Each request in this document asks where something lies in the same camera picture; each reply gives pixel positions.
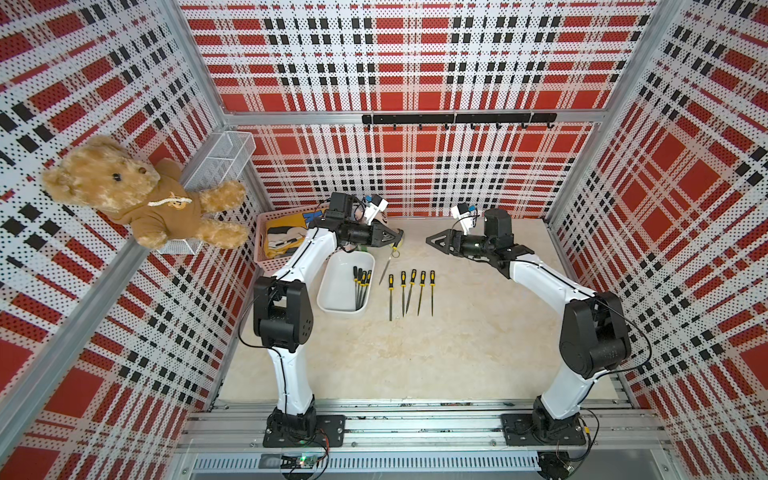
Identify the green circuit board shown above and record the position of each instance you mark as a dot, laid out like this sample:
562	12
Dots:
300	462

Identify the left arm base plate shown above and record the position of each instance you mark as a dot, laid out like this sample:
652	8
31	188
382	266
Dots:
284	431

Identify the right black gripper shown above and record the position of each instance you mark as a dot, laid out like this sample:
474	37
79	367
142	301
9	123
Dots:
451	235

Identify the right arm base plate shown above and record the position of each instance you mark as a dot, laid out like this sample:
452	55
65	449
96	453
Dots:
537	429

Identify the aluminium mounting rail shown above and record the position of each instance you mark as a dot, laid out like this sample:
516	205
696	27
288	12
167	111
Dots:
398	439

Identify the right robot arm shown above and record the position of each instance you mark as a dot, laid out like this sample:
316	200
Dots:
594	339

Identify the white plastic storage box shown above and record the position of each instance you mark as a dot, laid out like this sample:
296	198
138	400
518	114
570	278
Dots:
336	292

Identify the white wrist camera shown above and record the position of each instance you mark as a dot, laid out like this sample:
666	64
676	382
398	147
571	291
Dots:
465	216
374	205

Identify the black wall hook rail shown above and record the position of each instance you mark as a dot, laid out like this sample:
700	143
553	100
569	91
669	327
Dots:
445	119

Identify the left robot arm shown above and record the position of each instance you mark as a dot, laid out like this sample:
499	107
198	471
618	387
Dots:
282	312

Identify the pink plastic basket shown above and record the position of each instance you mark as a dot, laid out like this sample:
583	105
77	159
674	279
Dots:
272	265

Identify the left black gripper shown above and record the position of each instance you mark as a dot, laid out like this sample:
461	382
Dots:
376	235

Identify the clear wall-mounted basket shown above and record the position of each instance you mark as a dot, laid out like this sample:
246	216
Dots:
219	159

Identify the brown teddy bear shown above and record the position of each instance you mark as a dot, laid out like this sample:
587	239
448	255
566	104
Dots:
149	198

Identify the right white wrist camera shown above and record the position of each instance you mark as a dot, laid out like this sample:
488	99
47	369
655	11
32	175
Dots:
465	216

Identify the yellow printed folded cloth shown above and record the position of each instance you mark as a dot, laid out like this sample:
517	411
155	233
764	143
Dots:
285	233

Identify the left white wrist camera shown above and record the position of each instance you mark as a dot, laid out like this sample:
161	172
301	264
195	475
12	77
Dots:
374	205

